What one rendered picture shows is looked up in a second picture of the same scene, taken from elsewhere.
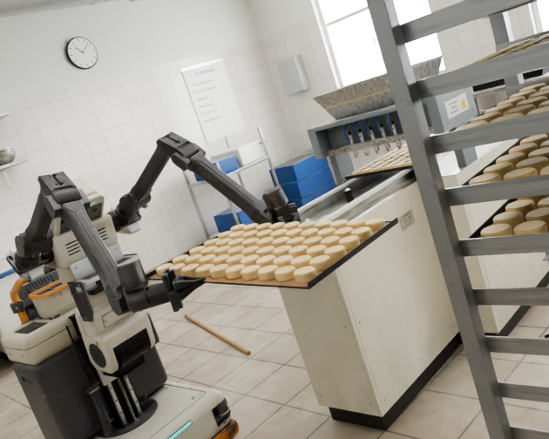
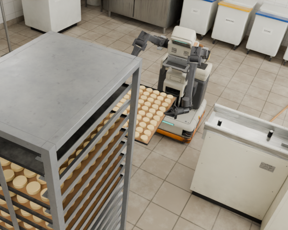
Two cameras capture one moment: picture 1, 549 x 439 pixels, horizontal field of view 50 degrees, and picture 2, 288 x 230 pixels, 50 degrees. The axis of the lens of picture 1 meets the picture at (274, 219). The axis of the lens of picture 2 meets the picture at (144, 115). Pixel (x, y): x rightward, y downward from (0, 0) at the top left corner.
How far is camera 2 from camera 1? 215 cm
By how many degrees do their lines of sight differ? 63
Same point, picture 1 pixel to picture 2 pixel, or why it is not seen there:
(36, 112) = not seen: outside the picture
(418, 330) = (233, 195)
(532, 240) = not seen: hidden behind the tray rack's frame
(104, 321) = (170, 77)
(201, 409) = (180, 126)
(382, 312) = (217, 172)
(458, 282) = not seen: hidden behind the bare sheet
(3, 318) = (253, 32)
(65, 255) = (170, 50)
